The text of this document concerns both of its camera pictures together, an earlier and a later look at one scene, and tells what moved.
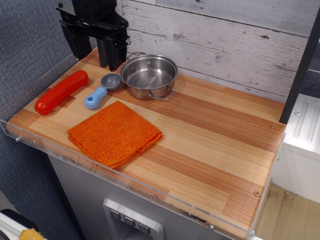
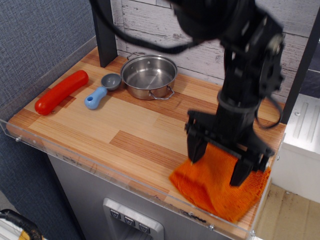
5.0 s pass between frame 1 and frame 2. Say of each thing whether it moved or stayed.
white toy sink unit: stayed
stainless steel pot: stayed
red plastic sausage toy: stayed
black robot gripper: moved
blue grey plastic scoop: stayed
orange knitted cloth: moved
